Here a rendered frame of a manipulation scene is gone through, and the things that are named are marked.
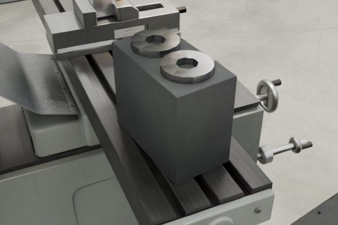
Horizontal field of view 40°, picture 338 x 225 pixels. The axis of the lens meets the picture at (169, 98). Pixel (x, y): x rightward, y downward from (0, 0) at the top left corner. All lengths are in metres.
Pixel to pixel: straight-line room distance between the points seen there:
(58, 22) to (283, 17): 2.74
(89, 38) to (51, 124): 0.24
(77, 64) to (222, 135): 0.50
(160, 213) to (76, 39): 0.58
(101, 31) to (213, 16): 2.55
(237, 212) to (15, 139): 0.69
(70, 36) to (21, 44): 2.25
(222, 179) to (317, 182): 1.46
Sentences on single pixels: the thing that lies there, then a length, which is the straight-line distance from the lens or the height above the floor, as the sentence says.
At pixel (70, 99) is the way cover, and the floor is 0.87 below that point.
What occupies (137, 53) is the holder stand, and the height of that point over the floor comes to 1.13.
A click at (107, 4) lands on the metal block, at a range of 1.23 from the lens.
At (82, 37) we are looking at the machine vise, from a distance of 1.21.
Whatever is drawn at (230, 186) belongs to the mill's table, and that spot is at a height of 0.94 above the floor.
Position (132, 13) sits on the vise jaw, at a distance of 1.22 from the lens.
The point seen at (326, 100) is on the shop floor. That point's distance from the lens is 2.84.
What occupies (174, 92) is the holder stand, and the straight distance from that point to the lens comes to 0.71.
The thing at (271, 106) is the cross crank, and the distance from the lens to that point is 1.58.
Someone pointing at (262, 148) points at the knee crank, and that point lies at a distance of 1.53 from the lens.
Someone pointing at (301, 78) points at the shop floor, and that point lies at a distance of 3.01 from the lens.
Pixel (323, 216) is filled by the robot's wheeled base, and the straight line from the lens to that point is 1.31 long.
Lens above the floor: 1.53
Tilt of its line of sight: 34 degrees down
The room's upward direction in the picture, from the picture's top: straight up
